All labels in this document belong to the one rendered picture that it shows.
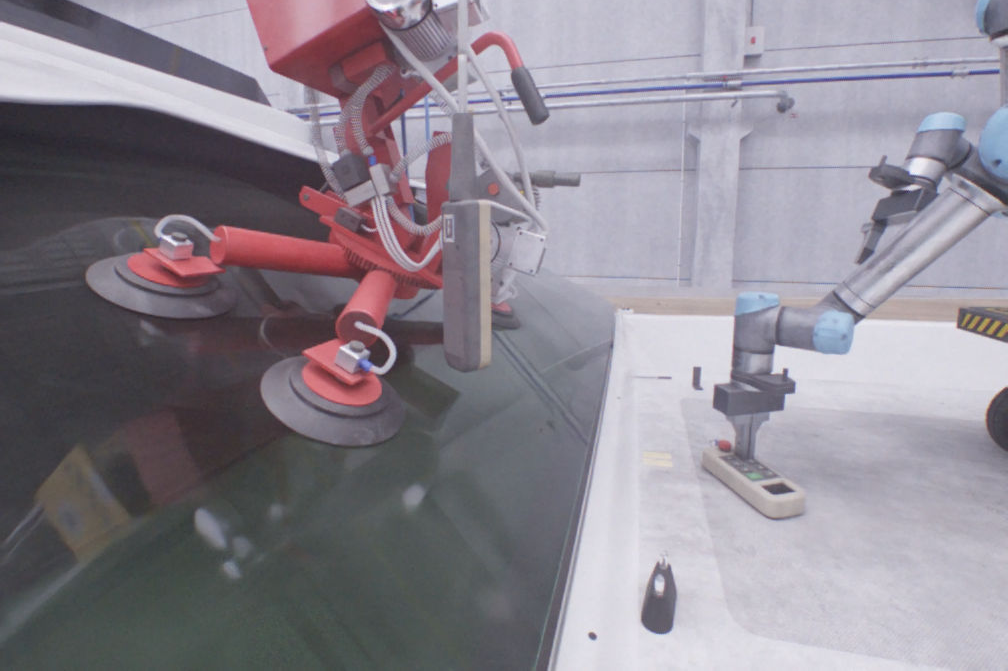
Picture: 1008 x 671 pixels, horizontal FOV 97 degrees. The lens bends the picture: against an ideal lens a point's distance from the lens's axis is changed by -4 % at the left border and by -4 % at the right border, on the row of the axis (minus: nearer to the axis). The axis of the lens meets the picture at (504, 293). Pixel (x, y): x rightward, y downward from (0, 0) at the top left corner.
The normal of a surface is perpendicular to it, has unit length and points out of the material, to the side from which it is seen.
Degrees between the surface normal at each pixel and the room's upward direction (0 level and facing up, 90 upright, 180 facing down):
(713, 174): 90
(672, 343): 90
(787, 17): 90
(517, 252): 82
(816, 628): 0
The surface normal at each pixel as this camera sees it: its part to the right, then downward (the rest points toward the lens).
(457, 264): -0.77, 0.09
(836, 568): 0.00, -0.99
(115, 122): 0.95, -0.16
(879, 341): -0.40, 0.13
